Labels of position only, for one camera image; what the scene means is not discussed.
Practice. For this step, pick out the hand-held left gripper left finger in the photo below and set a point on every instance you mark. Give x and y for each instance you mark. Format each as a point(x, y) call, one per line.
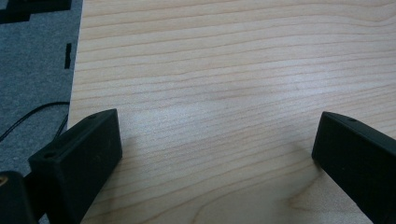
point(77, 161)

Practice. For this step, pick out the black tape strip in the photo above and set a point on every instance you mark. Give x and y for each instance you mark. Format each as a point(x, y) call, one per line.
point(67, 56)

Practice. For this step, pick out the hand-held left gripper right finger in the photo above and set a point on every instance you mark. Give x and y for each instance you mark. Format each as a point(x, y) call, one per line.
point(358, 155)

